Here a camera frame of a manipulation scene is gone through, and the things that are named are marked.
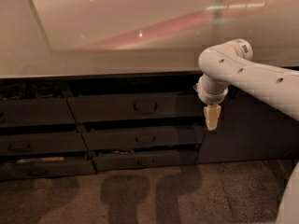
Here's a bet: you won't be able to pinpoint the dark snack packets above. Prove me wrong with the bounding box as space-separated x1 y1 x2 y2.
0 82 62 100

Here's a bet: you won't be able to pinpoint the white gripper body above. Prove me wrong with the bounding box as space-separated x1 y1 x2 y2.
196 81 228 105

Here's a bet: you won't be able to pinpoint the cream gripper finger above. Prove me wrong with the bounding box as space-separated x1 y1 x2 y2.
204 105 221 131

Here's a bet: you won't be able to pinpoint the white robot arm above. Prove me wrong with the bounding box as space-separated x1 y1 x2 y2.
195 39 299 131

